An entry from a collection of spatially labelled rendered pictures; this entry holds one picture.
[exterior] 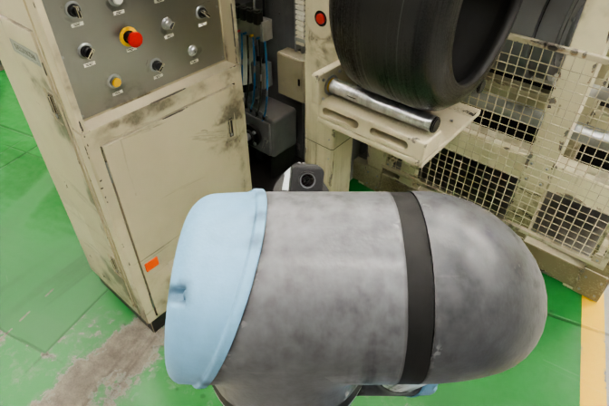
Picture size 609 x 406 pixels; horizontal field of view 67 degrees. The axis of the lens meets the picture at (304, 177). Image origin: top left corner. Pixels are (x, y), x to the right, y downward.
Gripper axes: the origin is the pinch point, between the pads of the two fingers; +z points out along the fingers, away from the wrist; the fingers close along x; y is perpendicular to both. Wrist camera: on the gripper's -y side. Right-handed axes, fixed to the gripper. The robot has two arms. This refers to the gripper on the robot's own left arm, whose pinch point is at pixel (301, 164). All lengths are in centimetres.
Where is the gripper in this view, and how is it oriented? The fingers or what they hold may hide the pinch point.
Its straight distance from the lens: 79.2
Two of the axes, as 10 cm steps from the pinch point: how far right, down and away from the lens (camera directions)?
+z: 0.0, -6.2, 7.8
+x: 9.9, 1.1, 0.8
